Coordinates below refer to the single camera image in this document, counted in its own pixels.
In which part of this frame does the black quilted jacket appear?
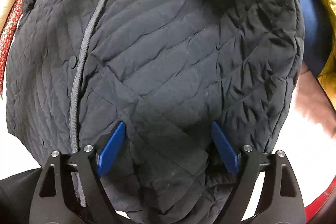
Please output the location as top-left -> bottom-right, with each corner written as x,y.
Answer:
6,0 -> 304,223

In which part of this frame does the pink polka dot bedsheet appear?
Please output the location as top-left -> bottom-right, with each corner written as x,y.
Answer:
1,63 -> 335,223

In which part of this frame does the yellow velvet cloth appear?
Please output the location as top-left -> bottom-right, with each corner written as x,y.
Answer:
317,0 -> 335,107

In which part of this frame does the navy blue garment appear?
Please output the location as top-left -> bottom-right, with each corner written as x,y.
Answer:
299,0 -> 331,77

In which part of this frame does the red patterned cloth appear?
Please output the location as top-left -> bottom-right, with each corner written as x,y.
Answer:
1,0 -> 23,98

